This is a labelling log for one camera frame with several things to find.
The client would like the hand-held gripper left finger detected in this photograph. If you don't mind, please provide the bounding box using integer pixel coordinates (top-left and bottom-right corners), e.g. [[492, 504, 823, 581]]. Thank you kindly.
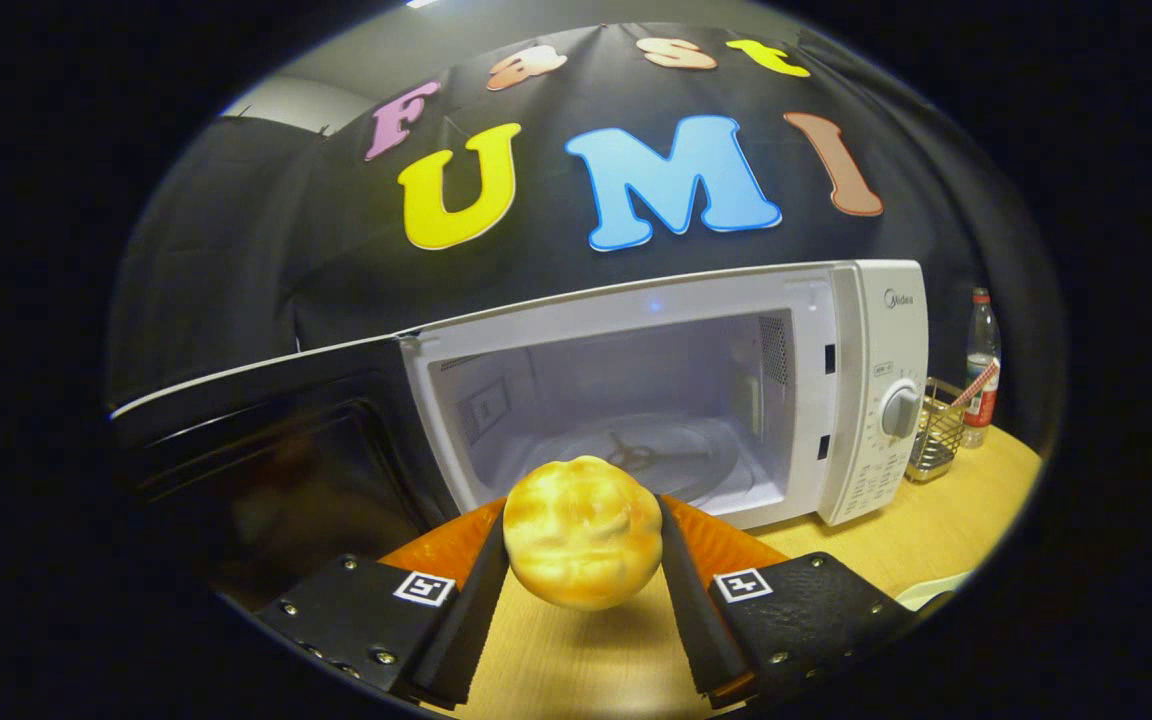
[[254, 497, 512, 711]]

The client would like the clear bottle red label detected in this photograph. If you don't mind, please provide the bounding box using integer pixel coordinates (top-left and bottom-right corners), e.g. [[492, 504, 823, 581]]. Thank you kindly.
[[961, 287, 1003, 449]]

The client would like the white microwave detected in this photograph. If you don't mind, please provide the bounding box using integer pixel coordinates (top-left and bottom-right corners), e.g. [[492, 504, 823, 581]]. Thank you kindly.
[[109, 259, 930, 611]]

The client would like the golden bread bun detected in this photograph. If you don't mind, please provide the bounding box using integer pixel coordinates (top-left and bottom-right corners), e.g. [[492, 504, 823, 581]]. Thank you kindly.
[[502, 455, 665, 612]]

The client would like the red white striped straw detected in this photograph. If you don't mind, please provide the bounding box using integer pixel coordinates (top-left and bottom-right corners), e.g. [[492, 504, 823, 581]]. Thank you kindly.
[[948, 360, 999, 411]]

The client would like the black backdrop cloth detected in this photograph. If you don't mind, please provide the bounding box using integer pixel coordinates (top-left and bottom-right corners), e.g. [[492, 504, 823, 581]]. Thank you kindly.
[[106, 20, 1067, 451]]

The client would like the metal wire basket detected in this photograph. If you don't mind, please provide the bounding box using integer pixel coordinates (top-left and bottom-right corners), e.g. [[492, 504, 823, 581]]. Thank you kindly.
[[904, 377, 969, 485]]

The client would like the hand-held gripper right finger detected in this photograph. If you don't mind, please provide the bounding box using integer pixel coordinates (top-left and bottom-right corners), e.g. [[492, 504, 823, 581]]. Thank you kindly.
[[654, 493, 922, 709]]

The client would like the pale square plate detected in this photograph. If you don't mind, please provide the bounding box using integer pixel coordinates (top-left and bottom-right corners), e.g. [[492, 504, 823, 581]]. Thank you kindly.
[[896, 570, 977, 611]]

